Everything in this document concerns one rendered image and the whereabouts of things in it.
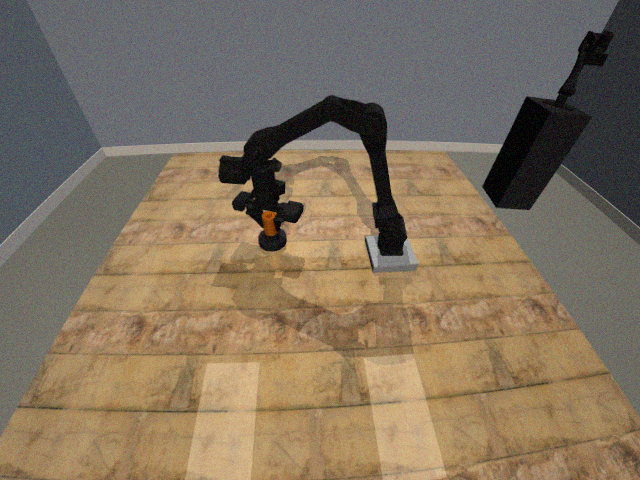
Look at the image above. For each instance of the orange knob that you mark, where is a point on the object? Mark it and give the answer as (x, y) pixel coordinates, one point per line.
(268, 224)

